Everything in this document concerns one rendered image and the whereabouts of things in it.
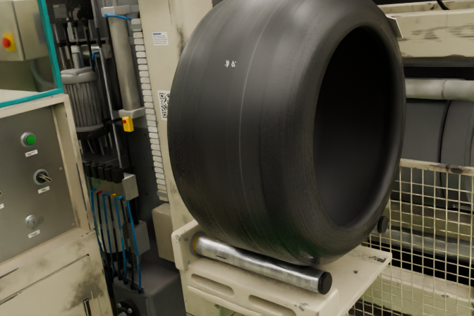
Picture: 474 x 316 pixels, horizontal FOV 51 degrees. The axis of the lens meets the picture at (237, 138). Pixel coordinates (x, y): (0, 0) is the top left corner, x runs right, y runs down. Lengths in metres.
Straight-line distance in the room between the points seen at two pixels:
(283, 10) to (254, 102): 0.17
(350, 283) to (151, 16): 0.76
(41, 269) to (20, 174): 0.24
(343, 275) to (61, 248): 0.70
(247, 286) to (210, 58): 0.50
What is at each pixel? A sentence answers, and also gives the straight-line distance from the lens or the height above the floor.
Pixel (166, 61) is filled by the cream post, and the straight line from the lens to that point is 1.18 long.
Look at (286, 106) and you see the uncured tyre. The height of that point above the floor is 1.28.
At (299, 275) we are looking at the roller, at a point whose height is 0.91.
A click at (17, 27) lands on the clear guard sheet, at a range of 1.27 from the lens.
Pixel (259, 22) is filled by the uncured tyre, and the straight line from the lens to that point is 0.88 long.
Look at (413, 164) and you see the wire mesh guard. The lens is 1.36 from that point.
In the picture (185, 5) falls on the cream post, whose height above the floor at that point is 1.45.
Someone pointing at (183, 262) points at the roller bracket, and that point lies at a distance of 1.19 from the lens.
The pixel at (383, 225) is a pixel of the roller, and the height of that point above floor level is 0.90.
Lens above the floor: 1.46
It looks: 16 degrees down
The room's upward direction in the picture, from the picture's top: 6 degrees counter-clockwise
